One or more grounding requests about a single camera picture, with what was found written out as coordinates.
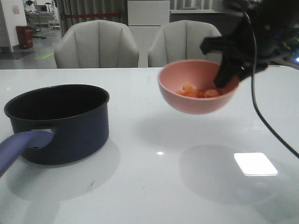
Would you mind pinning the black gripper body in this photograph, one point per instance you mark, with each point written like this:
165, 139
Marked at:
265, 32

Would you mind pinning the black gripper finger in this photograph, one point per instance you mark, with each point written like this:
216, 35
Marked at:
247, 69
228, 68

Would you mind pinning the pink bowl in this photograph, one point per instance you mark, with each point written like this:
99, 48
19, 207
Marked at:
201, 74

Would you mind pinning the orange ham slices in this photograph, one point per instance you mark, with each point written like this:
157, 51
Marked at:
188, 90

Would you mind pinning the dark kitchen counter cabinet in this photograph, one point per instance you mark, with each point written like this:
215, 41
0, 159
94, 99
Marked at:
225, 23

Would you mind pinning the right grey upholstered chair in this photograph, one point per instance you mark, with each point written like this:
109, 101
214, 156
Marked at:
181, 40

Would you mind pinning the grey upholstered chair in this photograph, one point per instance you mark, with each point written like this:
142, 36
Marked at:
181, 40
97, 44

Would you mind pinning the white refrigerator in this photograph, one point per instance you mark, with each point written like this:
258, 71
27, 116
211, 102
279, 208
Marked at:
144, 20

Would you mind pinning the red belt stanchion barrier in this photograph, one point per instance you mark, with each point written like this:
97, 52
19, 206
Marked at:
119, 15

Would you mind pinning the left grey upholstered chair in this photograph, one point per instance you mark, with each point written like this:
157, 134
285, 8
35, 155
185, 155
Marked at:
97, 44

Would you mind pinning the grey pleated curtain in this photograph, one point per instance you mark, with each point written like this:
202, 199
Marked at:
90, 7

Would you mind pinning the red trash bin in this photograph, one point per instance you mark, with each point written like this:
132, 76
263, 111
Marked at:
24, 36

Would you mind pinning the dark blue saucepan purple handle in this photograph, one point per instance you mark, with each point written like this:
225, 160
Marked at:
56, 125

